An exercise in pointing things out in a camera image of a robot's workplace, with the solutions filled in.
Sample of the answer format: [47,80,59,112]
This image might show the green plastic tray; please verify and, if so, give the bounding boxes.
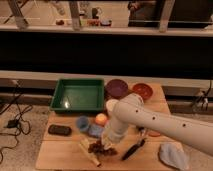
[50,78,104,113]

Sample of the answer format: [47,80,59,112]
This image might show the blue grey cloth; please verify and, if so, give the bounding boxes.
[158,143,189,171]

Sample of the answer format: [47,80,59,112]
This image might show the red yellow apple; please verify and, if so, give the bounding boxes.
[95,113,108,126]

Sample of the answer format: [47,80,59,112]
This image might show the purple bowl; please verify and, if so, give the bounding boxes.
[105,79,128,98]

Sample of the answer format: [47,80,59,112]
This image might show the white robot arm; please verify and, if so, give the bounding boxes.
[101,93,213,156]

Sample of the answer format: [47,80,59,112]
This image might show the white paper cup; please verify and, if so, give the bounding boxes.
[106,99,118,115]

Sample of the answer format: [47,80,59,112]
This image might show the yellow corn cob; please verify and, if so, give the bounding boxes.
[79,139,101,167]

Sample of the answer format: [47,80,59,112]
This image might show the black rectangular case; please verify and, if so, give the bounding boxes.
[48,125,72,136]

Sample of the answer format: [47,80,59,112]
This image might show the blue sponge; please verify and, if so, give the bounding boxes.
[88,124,104,138]

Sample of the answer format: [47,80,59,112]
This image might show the black cables with adapter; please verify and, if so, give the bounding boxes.
[0,79,34,164]

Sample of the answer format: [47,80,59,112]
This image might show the black handled brush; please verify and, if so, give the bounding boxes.
[121,139,146,161]

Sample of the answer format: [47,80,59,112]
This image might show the dark purple grape bunch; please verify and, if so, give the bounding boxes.
[88,140,117,156]

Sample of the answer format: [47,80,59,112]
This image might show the red bowl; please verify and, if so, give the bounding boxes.
[132,83,153,100]

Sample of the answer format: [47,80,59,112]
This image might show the wooden board table top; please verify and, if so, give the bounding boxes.
[35,82,190,171]

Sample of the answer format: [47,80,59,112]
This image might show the blue plastic cup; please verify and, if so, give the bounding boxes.
[76,116,90,133]

